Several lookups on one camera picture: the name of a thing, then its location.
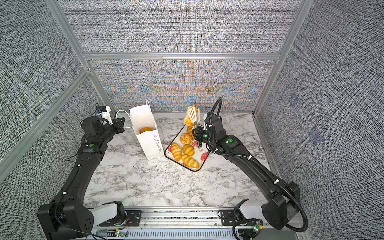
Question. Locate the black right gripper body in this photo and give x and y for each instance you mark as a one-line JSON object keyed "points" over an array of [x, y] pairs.
{"points": [[202, 135]]}

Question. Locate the right gripper white spatula finger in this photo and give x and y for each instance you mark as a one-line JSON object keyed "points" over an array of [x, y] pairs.
{"points": [[198, 117], [192, 112]]}

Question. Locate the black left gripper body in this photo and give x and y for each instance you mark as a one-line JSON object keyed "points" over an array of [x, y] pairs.
{"points": [[118, 129]]}

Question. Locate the small fake croissant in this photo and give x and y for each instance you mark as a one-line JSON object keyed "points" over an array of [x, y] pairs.
{"points": [[189, 129], [188, 150]]}

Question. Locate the white paper gift bag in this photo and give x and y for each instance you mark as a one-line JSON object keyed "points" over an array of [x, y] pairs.
{"points": [[140, 117]]}

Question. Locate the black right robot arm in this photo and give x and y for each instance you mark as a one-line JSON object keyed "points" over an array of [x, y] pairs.
{"points": [[283, 208]]}

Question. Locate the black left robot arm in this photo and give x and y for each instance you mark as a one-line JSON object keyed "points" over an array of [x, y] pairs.
{"points": [[66, 217]]}

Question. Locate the round knotted fake bread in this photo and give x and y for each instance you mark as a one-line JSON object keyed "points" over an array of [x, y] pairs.
{"points": [[186, 138]]}

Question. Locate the strawberry print rectangular tray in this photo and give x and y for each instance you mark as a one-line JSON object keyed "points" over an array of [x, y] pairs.
{"points": [[201, 153]]}

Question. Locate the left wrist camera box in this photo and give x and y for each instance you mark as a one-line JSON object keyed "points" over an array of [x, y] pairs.
{"points": [[104, 112]]}

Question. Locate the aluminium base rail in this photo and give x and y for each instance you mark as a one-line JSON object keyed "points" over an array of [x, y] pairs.
{"points": [[188, 224]]}

